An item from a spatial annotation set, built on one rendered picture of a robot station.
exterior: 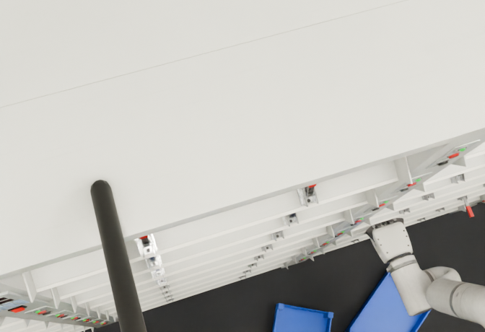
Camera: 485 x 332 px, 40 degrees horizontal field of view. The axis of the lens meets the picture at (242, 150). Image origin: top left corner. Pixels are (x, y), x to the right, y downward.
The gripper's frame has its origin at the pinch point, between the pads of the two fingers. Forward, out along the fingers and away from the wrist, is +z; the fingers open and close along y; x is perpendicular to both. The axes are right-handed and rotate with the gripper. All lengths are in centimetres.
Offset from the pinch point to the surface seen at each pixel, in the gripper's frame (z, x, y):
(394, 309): -22, -60, 11
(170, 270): -11, 50, -64
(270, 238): -11, 49, -42
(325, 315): -16, -55, -15
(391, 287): -14, -59, 13
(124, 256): -27, 118, -69
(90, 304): -8, 31, -84
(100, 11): 6, 117, -63
